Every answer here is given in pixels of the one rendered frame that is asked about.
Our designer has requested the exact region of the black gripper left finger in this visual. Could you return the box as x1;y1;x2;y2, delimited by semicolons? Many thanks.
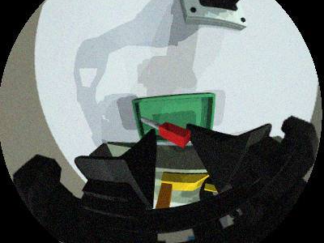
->
74;129;157;210

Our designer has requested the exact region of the red-headed metal pin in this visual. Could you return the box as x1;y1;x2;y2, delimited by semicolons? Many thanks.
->
141;117;190;147

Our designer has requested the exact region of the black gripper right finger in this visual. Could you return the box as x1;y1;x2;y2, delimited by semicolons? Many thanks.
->
186;123;272;194

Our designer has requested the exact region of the blue trolley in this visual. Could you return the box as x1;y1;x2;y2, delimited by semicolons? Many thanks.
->
187;176;242;240

